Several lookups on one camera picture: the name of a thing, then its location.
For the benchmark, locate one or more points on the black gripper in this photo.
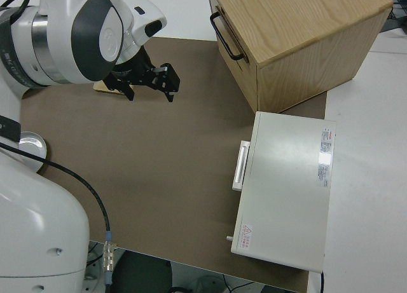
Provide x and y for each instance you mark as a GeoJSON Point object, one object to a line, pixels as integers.
{"type": "Point", "coordinates": [136, 72]}

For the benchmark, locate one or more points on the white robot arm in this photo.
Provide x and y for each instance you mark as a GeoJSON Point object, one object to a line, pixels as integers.
{"type": "Point", "coordinates": [38, 216]}

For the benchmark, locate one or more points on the wooden mug tree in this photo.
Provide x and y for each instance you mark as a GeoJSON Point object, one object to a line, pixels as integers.
{"type": "Point", "coordinates": [100, 87]}

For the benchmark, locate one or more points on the brown table mat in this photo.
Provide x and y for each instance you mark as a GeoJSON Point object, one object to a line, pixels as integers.
{"type": "Point", "coordinates": [143, 162]}

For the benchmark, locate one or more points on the wooden drawer cabinet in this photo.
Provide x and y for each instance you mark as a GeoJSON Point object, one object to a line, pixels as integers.
{"type": "Point", "coordinates": [302, 29]}

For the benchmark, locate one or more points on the white toaster oven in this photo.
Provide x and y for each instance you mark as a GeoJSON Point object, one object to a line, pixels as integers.
{"type": "Point", "coordinates": [286, 185]}

